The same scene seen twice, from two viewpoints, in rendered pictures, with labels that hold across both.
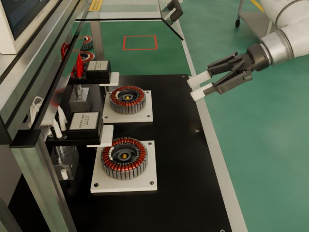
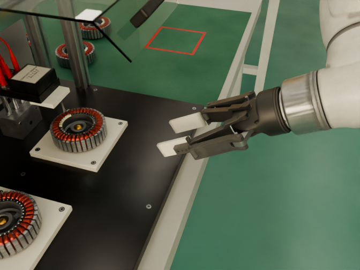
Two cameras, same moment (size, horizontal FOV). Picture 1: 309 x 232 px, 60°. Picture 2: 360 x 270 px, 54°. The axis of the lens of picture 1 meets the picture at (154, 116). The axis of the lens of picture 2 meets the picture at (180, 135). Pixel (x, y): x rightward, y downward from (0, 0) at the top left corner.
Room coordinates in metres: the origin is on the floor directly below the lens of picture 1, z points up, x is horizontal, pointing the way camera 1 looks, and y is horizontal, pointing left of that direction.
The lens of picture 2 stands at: (0.22, -0.31, 1.28)
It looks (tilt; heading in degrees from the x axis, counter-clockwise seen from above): 42 degrees down; 20
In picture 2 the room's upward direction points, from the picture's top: straight up
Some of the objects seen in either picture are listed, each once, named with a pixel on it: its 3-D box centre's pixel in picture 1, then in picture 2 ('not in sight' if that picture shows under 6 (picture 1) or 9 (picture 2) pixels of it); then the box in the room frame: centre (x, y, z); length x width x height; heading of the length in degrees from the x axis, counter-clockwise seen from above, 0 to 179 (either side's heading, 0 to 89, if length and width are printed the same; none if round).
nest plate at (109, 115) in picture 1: (128, 105); (81, 137); (0.68, 0.08, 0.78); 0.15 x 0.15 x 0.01; 3
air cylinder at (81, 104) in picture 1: (81, 101); (20, 117); (0.67, 0.23, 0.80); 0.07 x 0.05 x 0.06; 3
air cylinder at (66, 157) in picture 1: (64, 160); not in sight; (0.43, 0.22, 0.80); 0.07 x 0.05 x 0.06; 3
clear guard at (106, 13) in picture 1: (120, 14); (73, 2); (0.76, 0.09, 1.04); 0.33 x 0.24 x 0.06; 93
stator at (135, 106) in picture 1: (128, 99); (79, 129); (0.68, 0.08, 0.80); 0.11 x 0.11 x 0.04
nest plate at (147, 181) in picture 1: (125, 164); (8, 232); (0.44, 0.07, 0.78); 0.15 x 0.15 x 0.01; 3
